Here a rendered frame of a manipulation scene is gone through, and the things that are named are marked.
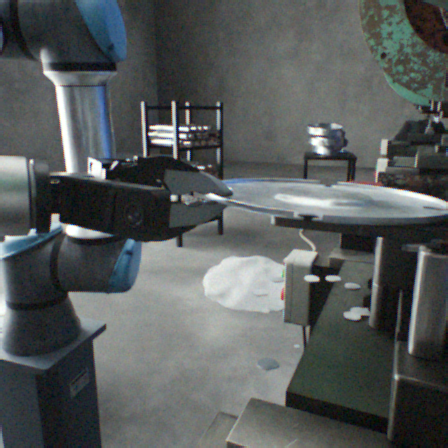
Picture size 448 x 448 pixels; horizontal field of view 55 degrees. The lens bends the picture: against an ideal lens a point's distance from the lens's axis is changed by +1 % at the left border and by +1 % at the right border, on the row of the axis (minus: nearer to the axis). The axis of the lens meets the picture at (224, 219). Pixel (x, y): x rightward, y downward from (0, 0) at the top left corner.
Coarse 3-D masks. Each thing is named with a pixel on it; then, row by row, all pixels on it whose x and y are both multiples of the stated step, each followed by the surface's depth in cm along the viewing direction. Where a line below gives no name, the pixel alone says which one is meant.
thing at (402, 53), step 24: (360, 0) 164; (384, 0) 161; (408, 0) 164; (384, 24) 163; (408, 24) 159; (432, 24) 162; (384, 48) 164; (408, 48) 161; (432, 48) 158; (408, 72) 163; (432, 72) 159; (432, 96) 161; (384, 168) 237; (408, 168) 191; (432, 168) 191; (432, 192) 188
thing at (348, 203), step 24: (240, 192) 53; (264, 192) 54; (288, 192) 51; (312, 192) 52; (336, 192) 54; (360, 192) 60; (384, 192) 61; (408, 192) 58; (288, 216) 40; (336, 216) 38; (360, 216) 42; (384, 216) 42; (408, 216) 43; (432, 216) 41
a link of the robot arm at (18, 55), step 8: (0, 0) 63; (8, 0) 63; (0, 8) 63; (8, 8) 63; (0, 16) 63; (8, 16) 64; (0, 24) 62; (8, 24) 64; (0, 32) 63; (8, 32) 64; (0, 40) 63; (8, 40) 65; (0, 48) 64; (8, 48) 66; (16, 48) 67; (0, 56) 66; (8, 56) 68; (16, 56) 68; (24, 56) 68
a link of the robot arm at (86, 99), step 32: (32, 0) 63; (64, 0) 63; (96, 0) 63; (32, 32) 64; (64, 32) 64; (96, 32) 64; (64, 64) 65; (96, 64) 67; (64, 96) 69; (96, 96) 69; (64, 128) 71; (96, 128) 71; (64, 256) 78; (96, 256) 76; (128, 256) 77; (64, 288) 80; (96, 288) 79; (128, 288) 81
